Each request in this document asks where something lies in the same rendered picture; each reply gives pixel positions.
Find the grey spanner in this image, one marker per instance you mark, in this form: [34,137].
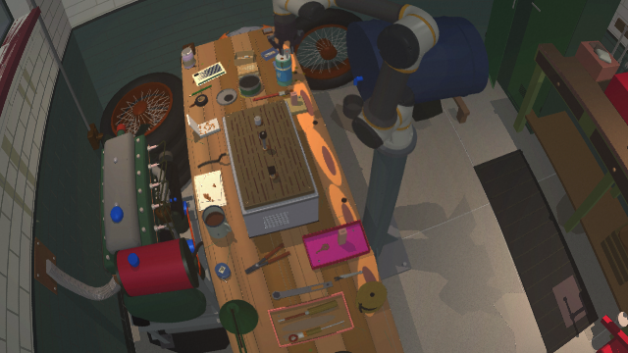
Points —
[304,290]

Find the black floor mat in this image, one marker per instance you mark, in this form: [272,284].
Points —
[530,235]

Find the grey mug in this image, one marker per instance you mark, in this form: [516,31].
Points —
[215,220]

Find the grey round disc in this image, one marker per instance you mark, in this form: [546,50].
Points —
[222,97]

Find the grey switch panel box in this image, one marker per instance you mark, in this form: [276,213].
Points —
[275,186]

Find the green pencil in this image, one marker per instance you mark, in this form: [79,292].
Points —
[200,91]

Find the olive round reel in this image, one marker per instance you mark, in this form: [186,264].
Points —
[371,296]

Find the grey engine stand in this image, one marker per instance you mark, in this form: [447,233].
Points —
[196,338]

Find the brown key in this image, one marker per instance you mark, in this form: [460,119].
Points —
[322,248]

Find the dark green tin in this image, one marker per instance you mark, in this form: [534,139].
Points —
[249,85]

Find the red box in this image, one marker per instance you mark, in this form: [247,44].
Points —
[619,98]

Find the brown ignition switch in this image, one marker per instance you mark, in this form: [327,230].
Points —
[271,173]

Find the small blue tin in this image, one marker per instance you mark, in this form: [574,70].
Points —
[223,271]

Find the black pliers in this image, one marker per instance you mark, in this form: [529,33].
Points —
[213,162]

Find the dark blue drum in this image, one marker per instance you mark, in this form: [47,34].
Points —
[456,59]

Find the red ringed tool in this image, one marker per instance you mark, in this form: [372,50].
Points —
[301,336]

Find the red cylinder tank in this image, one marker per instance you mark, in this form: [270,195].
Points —
[154,267]

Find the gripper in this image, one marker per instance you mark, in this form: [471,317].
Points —
[284,28]

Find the pink rimmed tool tray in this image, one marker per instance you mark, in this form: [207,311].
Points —
[343,314]

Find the small wooden box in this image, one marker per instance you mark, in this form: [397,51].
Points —
[245,63]

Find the black pull knob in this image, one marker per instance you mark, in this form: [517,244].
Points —
[263,139]

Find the white open booklet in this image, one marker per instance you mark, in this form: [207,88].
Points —
[206,127]

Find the glass jar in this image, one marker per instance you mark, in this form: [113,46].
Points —
[188,58]

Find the red vice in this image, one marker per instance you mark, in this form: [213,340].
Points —
[613,336]

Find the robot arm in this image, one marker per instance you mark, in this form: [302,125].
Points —
[395,83]

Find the brown wall plate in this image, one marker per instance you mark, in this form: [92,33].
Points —
[41,260]

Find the green cupboard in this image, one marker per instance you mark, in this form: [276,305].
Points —
[530,44]

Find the wooden key post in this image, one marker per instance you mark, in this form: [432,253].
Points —
[342,236]

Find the black tape roll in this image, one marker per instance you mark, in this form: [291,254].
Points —
[199,101]

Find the green engine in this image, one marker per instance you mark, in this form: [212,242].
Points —
[122,186]

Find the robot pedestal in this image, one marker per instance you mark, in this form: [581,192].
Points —
[385,196]

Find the brown block on yellow pad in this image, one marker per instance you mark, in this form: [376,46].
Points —
[296,102]

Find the spoked wheel with tyre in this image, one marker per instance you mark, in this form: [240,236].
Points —
[324,51]
[142,105]

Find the stained cream rag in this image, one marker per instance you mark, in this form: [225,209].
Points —
[210,190]

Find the pink job tray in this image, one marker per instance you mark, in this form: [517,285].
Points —
[338,250]

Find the brown wooden bench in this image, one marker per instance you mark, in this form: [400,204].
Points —
[589,162]

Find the small black pot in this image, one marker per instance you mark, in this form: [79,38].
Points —
[350,107]

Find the thin grey file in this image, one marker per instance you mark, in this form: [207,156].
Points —
[321,326]

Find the teal spray can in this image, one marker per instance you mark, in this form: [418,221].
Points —
[283,71]

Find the pink tissue box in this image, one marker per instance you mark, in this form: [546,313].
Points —
[596,61]

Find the grey slanted pole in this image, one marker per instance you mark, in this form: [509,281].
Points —
[64,73]

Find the small grey tool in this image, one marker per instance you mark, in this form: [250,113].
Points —
[348,275]

